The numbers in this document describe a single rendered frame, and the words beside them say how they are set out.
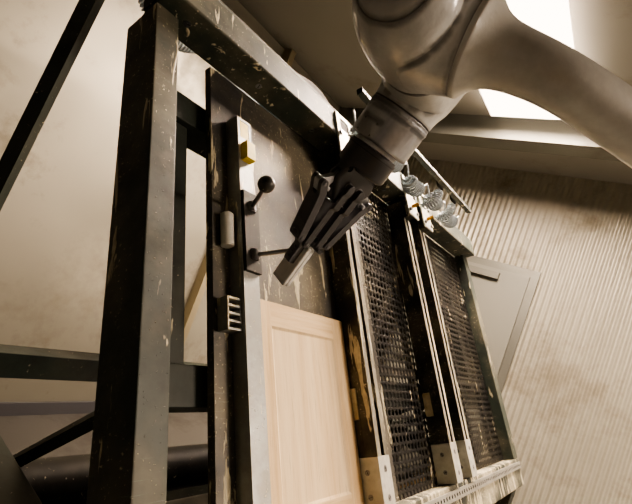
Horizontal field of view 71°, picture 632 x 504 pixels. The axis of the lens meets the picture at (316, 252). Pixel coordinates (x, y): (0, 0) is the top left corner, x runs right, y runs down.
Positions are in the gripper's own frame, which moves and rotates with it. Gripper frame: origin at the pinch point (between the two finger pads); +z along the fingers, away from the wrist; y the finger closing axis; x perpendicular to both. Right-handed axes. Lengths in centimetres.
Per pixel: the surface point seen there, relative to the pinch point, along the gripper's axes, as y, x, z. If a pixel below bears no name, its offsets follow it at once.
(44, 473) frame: -5, -28, 88
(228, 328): -10.4, -12.0, 23.8
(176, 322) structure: -3.9, -18.3, 28.8
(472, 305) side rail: -203, -42, 16
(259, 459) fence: -15.3, 8.7, 36.8
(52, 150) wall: -41, -225, 84
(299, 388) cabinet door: -33.4, -3.8, 32.6
